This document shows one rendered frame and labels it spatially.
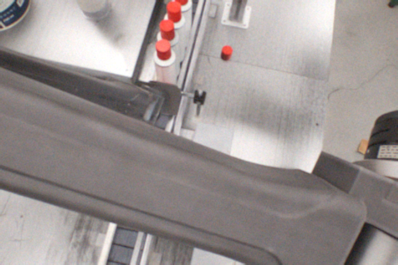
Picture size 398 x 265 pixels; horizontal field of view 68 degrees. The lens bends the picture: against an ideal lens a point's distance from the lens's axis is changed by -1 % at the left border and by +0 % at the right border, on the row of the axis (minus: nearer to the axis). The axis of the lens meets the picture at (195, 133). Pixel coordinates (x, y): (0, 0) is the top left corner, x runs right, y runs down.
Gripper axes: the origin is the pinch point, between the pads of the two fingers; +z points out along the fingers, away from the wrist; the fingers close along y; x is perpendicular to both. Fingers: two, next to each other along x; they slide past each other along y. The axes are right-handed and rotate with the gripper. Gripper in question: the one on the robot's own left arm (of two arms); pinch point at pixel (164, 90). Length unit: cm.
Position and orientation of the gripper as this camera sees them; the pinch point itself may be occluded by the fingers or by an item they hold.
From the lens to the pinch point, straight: 78.0
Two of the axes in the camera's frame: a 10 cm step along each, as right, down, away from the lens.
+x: -1.8, 9.2, 3.5
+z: 0.8, -3.4, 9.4
